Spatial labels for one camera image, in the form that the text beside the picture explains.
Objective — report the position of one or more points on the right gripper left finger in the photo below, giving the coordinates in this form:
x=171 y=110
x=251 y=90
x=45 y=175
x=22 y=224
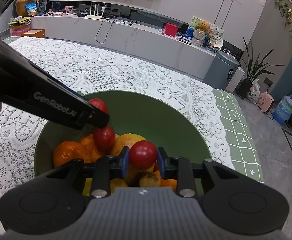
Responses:
x=75 y=172

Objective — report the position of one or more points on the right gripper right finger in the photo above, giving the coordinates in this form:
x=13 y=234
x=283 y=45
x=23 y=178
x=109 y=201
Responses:
x=186 y=173

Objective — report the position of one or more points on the red tomato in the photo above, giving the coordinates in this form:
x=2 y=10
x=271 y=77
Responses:
x=143 y=155
x=98 y=103
x=104 y=138

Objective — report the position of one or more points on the orange fruit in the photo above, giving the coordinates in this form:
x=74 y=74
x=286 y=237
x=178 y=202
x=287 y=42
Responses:
x=69 y=150
x=88 y=142

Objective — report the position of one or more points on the yellow red apple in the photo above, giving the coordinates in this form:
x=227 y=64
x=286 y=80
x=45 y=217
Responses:
x=124 y=140

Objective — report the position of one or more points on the green plastic bowl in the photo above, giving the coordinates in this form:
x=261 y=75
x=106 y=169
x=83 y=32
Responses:
x=128 y=112

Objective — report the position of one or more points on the orange wooden box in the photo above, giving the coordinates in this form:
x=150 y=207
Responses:
x=34 y=33

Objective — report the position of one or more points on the white lace tablecloth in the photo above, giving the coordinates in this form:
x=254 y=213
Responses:
x=19 y=132

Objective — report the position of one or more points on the green checked table mat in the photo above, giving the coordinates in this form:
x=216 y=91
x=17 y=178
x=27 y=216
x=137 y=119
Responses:
x=238 y=134

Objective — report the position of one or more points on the golden round vase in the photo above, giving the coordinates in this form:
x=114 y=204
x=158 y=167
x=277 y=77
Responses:
x=20 y=7

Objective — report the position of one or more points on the blue snack bag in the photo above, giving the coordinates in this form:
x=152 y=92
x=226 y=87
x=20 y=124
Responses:
x=31 y=9

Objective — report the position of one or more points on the white wifi router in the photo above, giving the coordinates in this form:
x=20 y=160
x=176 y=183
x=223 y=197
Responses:
x=96 y=12

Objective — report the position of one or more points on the grey pedal trash bin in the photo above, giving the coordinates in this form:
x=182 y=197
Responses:
x=221 y=71

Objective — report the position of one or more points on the grey marble TV cabinet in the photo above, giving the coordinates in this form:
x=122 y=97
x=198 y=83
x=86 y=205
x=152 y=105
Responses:
x=132 y=39

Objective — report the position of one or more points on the blue water jug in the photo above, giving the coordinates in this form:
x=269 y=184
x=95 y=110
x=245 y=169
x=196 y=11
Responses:
x=283 y=110

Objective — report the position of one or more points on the potted long-leaf plant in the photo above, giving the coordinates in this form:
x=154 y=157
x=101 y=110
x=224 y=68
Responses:
x=255 y=66

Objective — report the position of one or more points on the red box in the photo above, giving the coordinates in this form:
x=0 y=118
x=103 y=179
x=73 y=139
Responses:
x=170 y=29

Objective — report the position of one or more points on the teddy bear plush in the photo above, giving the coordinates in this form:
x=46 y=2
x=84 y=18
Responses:
x=200 y=32

